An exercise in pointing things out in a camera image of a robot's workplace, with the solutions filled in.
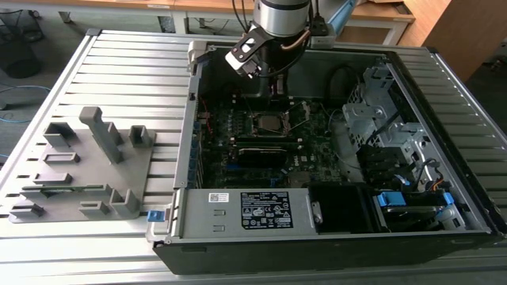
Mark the black PC case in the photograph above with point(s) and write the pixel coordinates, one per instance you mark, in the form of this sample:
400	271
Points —
277	255

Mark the black plastic bay bracket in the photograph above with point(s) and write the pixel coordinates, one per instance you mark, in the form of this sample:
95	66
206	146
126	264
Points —
377	163

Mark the silver metal drive cage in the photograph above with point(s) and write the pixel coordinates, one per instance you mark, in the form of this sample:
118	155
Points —
361	115

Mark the silver chipset heatsink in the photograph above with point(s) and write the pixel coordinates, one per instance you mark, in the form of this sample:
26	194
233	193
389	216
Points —
300	179

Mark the wooden cabinet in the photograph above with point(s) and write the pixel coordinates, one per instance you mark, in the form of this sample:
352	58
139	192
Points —
468	29

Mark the wooden desk white frame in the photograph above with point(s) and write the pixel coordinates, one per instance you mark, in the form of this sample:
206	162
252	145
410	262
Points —
119	4
377	17

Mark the black graphics card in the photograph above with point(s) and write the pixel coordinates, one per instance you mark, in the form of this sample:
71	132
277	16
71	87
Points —
262	157

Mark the thin metal locking lever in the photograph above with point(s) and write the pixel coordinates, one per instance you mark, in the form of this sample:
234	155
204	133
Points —
277	130

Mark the silver CPU chip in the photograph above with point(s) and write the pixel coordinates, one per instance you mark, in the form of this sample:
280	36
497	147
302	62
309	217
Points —
272	122

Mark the grey parts rack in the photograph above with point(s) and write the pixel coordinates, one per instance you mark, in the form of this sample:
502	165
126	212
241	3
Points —
91	178

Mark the CPU socket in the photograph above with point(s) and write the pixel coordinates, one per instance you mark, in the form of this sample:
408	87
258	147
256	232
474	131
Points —
252	130

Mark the blue disk carrier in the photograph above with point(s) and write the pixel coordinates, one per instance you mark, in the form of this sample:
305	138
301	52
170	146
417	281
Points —
390	199

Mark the black waste bin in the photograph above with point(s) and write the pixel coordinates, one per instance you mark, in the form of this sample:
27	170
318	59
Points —
22	62

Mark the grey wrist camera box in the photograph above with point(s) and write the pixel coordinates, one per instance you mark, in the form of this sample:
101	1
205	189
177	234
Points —
324	43
244	56

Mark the green motherboard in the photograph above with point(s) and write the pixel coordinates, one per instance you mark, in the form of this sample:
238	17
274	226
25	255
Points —
317	154

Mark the grey power supply unit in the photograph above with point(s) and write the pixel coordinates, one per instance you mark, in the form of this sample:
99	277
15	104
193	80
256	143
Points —
198	213

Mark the blue plastic case latch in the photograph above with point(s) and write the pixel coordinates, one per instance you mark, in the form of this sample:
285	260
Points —
154	216

